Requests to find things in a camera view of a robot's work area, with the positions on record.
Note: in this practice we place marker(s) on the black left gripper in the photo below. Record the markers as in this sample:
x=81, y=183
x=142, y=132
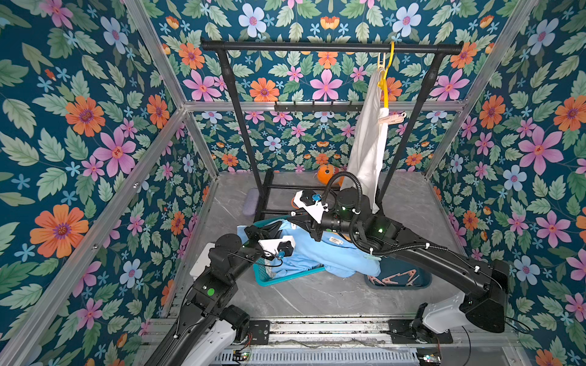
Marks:
x=257, y=233

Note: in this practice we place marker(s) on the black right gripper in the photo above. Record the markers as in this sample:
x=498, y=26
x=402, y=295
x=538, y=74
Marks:
x=301, y=217

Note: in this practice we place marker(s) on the light blue garment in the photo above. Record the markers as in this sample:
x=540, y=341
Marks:
x=339, y=256

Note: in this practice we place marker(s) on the mint green clothespin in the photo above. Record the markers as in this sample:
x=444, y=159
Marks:
x=370, y=257

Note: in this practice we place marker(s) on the white t-shirt black print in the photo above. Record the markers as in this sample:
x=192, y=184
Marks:
x=367, y=153

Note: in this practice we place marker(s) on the pink clothespin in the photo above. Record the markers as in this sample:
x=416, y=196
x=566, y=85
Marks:
x=393, y=118

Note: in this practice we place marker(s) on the yellow plastic hanger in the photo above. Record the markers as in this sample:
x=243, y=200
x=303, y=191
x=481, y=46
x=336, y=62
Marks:
x=383, y=83

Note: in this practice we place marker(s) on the beige wooden clothespin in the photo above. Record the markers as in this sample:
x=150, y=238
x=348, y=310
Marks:
x=381, y=60

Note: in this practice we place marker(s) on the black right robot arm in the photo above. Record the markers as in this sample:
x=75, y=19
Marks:
x=343, y=208

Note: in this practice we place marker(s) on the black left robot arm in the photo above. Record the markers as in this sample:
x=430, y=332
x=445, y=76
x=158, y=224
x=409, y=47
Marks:
x=207, y=322

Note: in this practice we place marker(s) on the teal laundry basket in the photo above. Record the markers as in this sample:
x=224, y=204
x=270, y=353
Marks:
x=295, y=266

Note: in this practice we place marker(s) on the orange fish plush toy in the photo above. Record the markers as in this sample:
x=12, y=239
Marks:
x=326, y=172

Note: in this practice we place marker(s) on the dark teal clothespin tray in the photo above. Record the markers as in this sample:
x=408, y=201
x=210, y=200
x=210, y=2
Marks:
x=399, y=275

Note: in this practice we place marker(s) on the black clothes rack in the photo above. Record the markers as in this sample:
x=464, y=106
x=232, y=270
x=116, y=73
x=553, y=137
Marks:
x=269, y=70

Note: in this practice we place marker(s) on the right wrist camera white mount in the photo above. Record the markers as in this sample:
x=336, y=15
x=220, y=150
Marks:
x=311, y=203

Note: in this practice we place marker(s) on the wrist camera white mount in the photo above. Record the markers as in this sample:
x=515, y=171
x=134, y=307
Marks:
x=311, y=203
x=278, y=248

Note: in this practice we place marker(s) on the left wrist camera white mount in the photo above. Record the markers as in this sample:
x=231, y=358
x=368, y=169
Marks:
x=278, y=248

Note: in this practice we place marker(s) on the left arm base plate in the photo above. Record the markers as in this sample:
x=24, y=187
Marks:
x=255, y=332

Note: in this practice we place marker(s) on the black wall hook rail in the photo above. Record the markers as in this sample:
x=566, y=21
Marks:
x=308, y=107

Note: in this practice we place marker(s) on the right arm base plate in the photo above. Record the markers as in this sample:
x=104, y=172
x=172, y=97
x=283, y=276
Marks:
x=404, y=332

